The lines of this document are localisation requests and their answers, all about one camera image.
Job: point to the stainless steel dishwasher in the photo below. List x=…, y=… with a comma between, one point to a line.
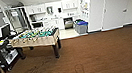
x=68, y=23

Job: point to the grey bin green lid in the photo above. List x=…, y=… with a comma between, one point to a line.
x=76, y=25

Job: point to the white sink cabinet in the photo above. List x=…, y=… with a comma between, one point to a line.
x=56, y=23

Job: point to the grey bin blue lid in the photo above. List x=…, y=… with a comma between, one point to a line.
x=82, y=27

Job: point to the black soap dispenser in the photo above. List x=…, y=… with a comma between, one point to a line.
x=59, y=10

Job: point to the green foosball table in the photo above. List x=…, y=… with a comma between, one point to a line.
x=36, y=37

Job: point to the steel paper towel dispenser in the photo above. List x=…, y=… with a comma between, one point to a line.
x=49, y=10

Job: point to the black built-in microwave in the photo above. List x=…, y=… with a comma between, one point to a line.
x=37, y=24

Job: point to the white door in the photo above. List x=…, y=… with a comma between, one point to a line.
x=116, y=5

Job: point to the black wheeled cart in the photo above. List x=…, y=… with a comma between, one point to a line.
x=0, y=49

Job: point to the large colourful wall poster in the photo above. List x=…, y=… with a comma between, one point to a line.
x=83, y=0

